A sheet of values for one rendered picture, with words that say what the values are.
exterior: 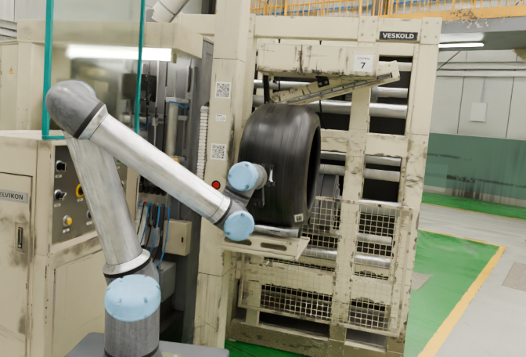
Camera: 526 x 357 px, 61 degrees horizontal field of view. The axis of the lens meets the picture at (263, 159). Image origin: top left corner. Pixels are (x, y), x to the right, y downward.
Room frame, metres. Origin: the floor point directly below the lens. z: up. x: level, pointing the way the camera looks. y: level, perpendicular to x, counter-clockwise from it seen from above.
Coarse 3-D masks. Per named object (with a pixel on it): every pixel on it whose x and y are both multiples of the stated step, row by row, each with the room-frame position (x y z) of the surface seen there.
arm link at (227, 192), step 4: (228, 188) 1.40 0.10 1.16; (224, 192) 1.41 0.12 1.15; (228, 192) 1.39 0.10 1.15; (232, 192) 1.39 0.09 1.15; (228, 196) 1.39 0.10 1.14; (232, 196) 1.39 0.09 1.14; (236, 196) 1.38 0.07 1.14; (240, 196) 1.39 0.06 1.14; (244, 196) 1.39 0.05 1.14; (236, 200) 1.37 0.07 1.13; (240, 200) 1.39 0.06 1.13; (244, 200) 1.40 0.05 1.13; (248, 200) 1.42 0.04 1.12; (244, 204) 1.40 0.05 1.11
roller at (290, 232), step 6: (258, 222) 1.98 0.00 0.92; (258, 228) 1.96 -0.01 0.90; (264, 228) 1.95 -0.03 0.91; (270, 228) 1.95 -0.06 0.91; (276, 228) 1.94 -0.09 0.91; (282, 228) 1.94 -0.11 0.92; (288, 228) 1.93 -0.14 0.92; (294, 228) 1.93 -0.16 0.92; (276, 234) 1.94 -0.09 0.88; (282, 234) 1.93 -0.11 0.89; (288, 234) 1.92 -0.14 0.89; (294, 234) 1.92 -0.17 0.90; (300, 234) 1.92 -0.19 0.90
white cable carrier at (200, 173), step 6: (204, 108) 2.13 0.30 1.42; (204, 114) 2.13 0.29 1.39; (204, 120) 2.13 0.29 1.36; (204, 126) 2.17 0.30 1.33; (204, 132) 2.13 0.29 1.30; (204, 138) 2.12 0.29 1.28; (204, 144) 2.12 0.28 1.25; (198, 150) 2.13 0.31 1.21; (204, 150) 2.12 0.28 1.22; (204, 156) 2.15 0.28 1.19; (204, 162) 2.17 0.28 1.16; (204, 168) 2.17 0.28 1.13; (198, 174) 2.13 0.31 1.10; (204, 174) 2.14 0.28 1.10
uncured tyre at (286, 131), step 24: (264, 120) 1.92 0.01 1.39; (288, 120) 1.90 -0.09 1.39; (312, 120) 1.96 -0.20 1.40; (240, 144) 1.91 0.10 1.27; (264, 144) 1.85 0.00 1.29; (288, 144) 1.83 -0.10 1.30; (312, 144) 2.31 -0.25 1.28; (288, 168) 1.80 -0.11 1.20; (312, 168) 2.32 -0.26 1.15; (264, 192) 1.84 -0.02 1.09; (288, 192) 1.81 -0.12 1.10; (312, 192) 2.21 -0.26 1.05; (264, 216) 1.92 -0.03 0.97; (288, 216) 1.88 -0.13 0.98
